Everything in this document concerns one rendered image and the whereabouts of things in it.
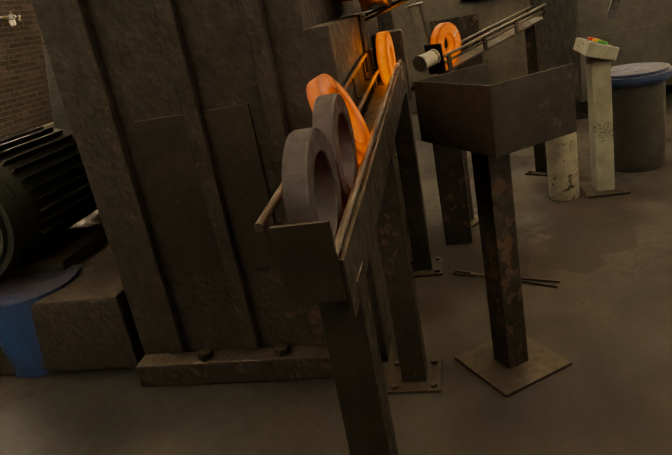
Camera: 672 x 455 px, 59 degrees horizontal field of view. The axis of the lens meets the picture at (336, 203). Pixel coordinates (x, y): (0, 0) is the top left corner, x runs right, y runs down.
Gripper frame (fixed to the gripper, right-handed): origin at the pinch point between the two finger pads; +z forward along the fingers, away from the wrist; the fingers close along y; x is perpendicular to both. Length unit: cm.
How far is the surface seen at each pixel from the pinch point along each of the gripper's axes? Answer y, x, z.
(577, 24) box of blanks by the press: -133, 18, 10
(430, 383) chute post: 120, -45, 91
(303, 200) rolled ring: 177, -73, 29
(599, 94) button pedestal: -2.5, 5.8, 31.0
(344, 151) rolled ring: 145, -73, 31
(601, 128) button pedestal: -2.5, 10.7, 43.7
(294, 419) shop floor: 129, -75, 104
